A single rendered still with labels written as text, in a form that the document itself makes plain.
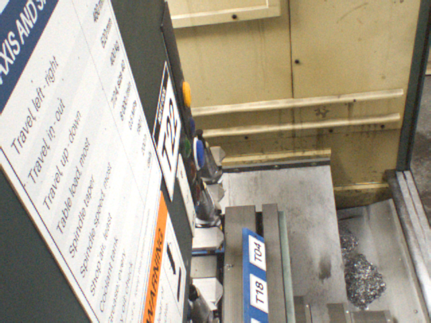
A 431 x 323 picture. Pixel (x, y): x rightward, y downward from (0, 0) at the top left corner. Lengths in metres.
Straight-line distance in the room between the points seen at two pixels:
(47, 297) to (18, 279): 0.02
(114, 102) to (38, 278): 0.13
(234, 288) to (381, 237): 0.56
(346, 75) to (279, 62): 0.18
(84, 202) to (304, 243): 1.29
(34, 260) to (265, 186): 1.38
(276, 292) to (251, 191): 0.40
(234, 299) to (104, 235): 1.00
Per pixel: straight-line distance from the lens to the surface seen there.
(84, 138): 0.25
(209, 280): 0.91
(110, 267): 0.27
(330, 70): 1.38
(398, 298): 1.55
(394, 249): 1.63
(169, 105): 0.45
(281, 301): 1.24
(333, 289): 1.49
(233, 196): 1.56
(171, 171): 0.43
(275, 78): 1.38
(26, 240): 0.19
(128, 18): 0.36
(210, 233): 0.97
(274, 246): 1.33
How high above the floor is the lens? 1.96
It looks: 43 degrees down
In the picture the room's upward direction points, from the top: 11 degrees counter-clockwise
